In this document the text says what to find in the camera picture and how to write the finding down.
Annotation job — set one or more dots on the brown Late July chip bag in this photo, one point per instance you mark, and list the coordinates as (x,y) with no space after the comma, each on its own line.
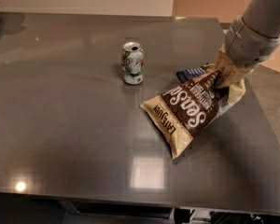
(183,112)

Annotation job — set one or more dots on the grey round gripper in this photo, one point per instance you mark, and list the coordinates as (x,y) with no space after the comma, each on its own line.
(249,46)

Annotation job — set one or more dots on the blue rxbar blueberry wrapper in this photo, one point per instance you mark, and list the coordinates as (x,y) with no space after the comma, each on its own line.
(189,74)

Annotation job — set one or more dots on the white green soda can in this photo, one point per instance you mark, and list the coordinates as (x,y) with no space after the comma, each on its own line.
(132,63)

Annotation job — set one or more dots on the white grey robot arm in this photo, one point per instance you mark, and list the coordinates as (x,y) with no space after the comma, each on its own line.
(263,17)

